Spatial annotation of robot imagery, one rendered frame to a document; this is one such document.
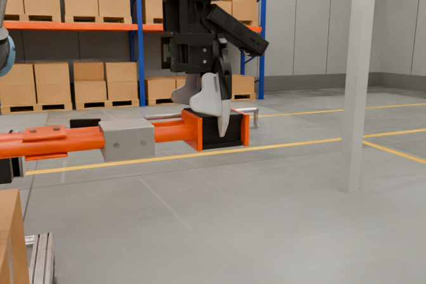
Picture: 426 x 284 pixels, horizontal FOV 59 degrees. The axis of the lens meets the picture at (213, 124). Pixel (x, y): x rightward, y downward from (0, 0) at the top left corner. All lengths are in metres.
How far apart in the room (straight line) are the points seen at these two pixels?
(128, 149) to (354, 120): 2.81
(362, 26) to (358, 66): 0.30
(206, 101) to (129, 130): 0.11
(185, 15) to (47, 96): 7.16
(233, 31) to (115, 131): 0.22
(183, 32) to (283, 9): 9.90
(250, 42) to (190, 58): 0.10
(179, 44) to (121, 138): 0.15
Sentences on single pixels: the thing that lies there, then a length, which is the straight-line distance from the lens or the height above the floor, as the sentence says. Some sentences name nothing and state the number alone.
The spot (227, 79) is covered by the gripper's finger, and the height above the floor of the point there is 1.18.
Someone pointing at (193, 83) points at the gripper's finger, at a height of 1.16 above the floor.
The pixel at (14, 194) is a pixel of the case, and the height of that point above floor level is 0.97.
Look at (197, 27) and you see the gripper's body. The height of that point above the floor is 1.25.
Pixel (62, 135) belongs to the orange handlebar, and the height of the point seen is 1.11.
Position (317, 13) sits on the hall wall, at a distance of 11.02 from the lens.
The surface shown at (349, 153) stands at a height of 0.35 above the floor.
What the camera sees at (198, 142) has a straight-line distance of 0.54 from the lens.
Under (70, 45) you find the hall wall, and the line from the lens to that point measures 8.88.
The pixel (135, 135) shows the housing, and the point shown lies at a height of 1.11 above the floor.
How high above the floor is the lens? 1.23
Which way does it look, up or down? 12 degrees down
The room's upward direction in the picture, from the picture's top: straight up
